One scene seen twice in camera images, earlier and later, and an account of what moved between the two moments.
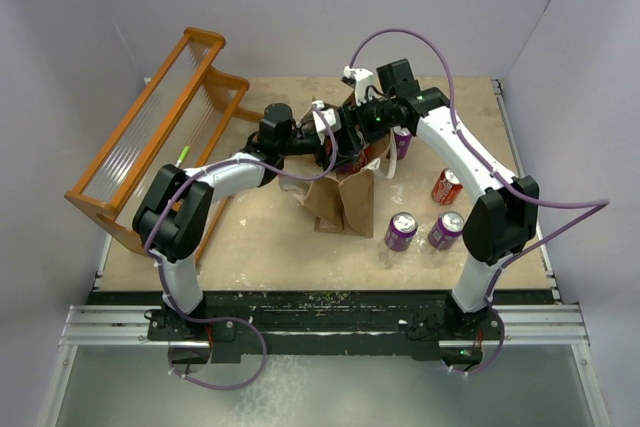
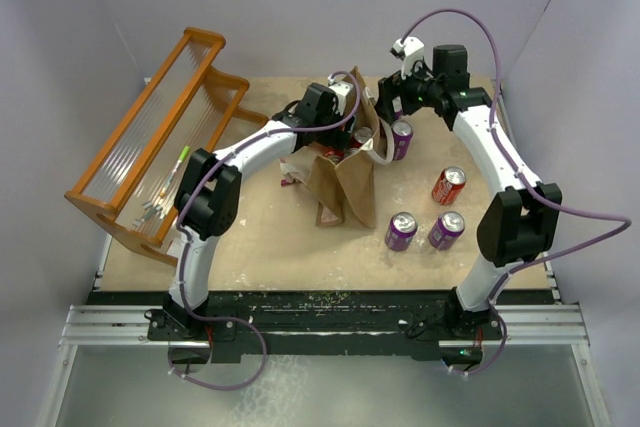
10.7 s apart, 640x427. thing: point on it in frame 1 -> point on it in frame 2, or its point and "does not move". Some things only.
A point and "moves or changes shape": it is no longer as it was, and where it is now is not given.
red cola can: x=364 y=157 moves or changes shape
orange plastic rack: x=177 y=122 does not move
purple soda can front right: x=446 y=230 does not move
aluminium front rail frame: x=105 y=325 does not move
